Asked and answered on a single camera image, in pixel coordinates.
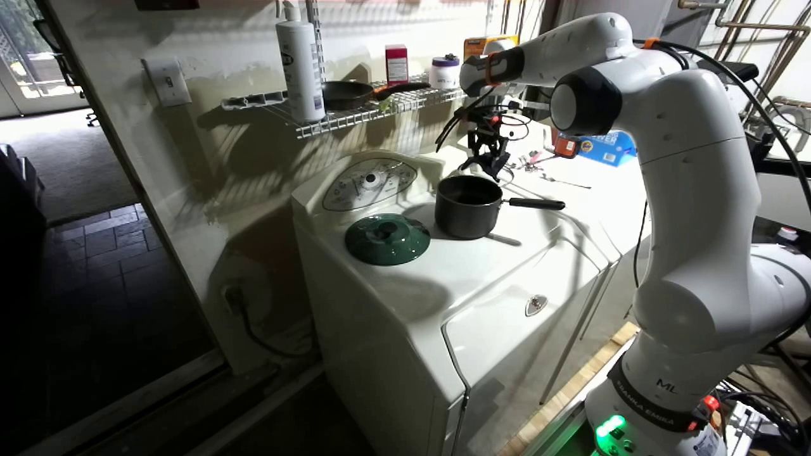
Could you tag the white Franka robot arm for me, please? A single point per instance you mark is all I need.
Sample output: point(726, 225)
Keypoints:
point(701, 255)

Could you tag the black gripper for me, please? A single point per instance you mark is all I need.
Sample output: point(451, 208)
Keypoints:
point(488, 131)

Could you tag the white wall outlet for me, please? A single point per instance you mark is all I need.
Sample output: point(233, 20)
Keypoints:
point(167, 82)

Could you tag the white dryer machine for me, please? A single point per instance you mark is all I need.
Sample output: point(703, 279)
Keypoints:
point(608, 193)

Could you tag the yellow cardboard box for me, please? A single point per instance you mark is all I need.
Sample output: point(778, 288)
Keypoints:
point(484, 45)

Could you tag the oval washer control panel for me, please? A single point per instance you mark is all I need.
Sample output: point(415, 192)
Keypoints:
point(369, 183)

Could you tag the white tub purple lid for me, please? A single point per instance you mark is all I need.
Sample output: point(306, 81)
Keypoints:
point(445, 73)

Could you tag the wooden plank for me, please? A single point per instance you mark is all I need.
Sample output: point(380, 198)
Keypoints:
point(573, 383)

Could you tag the red and white can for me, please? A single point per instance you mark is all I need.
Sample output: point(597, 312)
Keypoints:
point(396, 64)

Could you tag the tall white spray bottle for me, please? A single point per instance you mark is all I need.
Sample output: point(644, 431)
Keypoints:
point(300, 67)

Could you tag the black frying pan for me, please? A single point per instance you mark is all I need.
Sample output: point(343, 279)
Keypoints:
point(344, 96)

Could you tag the white washing machine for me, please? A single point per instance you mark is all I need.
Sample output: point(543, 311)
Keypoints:
point(421, 295)

